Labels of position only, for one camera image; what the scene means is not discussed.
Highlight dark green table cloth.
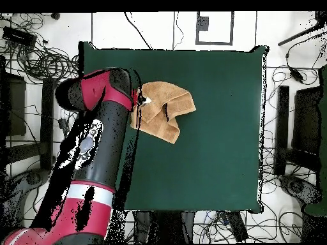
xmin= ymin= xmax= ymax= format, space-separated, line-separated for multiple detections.
xmin=77 ymin=40 xmax=269 ymax=214

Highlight black power adapter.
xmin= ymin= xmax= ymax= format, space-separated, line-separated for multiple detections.
xmin=289 ymin=67 xmax=305 ymax=84

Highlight black stand bar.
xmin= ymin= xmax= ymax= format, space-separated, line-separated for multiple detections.
xmin=273 ymin=85 xmax=290 ymax=176
xmin=40 ymin=77 xmax=56 ymax=171

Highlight grey rectangular frame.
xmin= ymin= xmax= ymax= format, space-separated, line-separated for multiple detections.
xmin=195 ymin=11 xmax=234 ymax=46

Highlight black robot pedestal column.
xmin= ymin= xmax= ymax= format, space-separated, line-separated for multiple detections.
xmin=133 ymin=211 xmax=195 ymax=244

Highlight dark flat panel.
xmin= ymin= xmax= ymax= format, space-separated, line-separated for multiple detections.
xmin=291 ymin=85 xmax=323 ymax=155
xmin=0 ymin=72 xmax=27 ymax=137

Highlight long black cable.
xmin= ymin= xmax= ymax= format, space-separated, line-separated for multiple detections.
xmin=124 ymin=11 xmax=154 ymax=50

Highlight black rectangular device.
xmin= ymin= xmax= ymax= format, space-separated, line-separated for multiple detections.
xmin=226 ymin=211 xmax=249 ymax=242

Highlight black office chair base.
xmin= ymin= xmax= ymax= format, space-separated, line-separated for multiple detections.
xmin=278 ymin=174 xmax=323 ymax=206
xmin=0 ymin=168 xmax=50 ymax=230

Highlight black network switch box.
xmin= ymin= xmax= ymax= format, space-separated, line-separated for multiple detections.
xmin=1 ymin=26 xmax=38 ymax=50

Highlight orange terry towel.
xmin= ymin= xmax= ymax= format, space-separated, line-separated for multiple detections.
xmin=130 ymin=80 xmax=197 ymax=145

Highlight dark green fabric object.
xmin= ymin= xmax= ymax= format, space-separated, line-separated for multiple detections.
xmin=303 ymin=64 xmax=327 ymax=218

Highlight black rod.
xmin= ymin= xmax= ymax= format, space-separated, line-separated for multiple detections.
xmin=277 ymin=21 xmax=327 ymax=47

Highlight coiled black cable bundle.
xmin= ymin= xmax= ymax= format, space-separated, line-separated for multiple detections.
xmin=15 ymin=45 xmax=80 ymax=85

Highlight black power strip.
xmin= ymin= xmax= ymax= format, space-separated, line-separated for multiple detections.
xmin=57 ymin=117 xmax=71 ymax=138

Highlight small grey square plate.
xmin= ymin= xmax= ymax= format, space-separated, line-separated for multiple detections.
xmin=199 ymin=15 xmax=210 ymax=32

